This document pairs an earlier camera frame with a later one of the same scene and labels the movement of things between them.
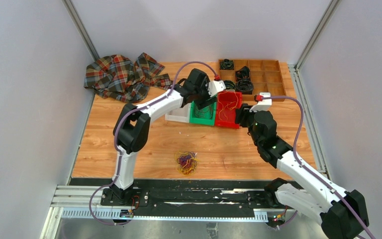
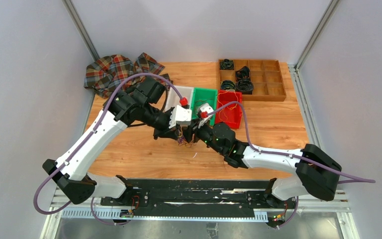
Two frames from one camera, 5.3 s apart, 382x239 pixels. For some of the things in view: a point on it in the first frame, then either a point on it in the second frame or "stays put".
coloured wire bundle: x=187 y=162 → x=182 y=141
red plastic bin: x=227 y=102 stays put
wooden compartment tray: x=265 y=75 stays put
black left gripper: x=208 y=100 → x=167 y=132
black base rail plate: x=185 y=192 stays put
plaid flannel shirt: x=117 y=76 stays put
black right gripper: x=242 y=113 → x=187 y=133
